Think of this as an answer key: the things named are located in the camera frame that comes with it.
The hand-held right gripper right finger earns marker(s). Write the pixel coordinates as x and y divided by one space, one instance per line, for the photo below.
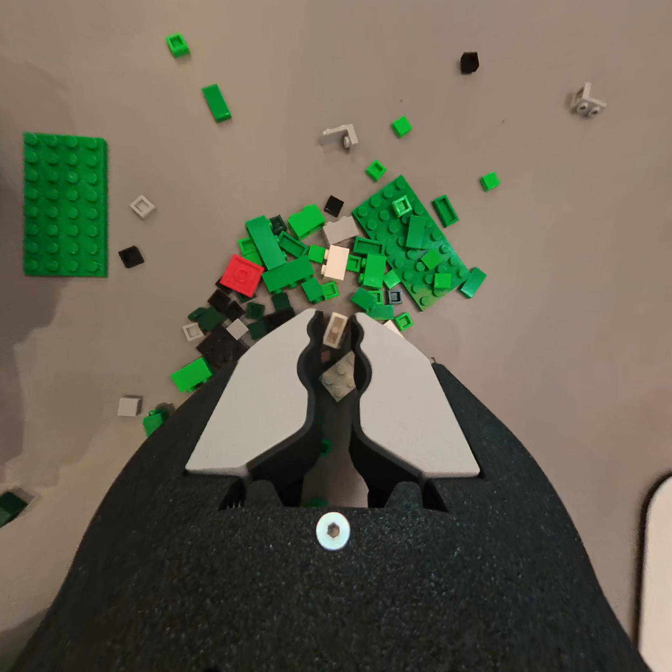
409 409

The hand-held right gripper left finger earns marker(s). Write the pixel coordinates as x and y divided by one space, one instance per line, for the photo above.
262 404

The cream lego brick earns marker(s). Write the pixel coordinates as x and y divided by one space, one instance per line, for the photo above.
336 262
335 329

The red lego brick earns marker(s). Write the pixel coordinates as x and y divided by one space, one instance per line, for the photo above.
241 274

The large black lego plate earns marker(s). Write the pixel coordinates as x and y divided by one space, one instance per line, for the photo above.
221 347

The grey square lego plate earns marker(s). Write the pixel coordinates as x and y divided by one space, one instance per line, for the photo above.
338 379

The light grey lego tile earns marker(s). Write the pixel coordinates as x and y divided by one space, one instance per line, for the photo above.
237 328
129 406

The grey hollow lego tile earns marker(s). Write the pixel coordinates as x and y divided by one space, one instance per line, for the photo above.
192 331
142 207

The pile of green lego pieces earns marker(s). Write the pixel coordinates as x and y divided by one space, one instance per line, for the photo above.
286 273

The grey lego brick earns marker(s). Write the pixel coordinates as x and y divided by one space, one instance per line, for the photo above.
341 230

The black lego tile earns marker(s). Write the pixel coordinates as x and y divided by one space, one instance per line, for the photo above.
131 257
334 206
469 62

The green lego plate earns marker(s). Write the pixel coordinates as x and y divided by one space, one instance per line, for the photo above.
386 210

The small green lego tile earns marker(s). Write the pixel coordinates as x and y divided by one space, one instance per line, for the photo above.
376 170
401 126
489 181

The dark green lego brick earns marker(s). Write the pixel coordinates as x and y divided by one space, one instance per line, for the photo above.
11 506

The large green lego baseplate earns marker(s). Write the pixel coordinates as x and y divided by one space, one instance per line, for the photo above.
65 204

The long green lego tile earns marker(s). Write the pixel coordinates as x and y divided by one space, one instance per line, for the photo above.
217 103

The hollow green lego tile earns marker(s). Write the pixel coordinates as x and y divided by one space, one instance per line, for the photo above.
178 44

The white rounded object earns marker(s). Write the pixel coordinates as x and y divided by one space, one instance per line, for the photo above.
659 577

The grey lego bracket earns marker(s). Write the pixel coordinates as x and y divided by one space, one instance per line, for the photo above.
338 135
587 102

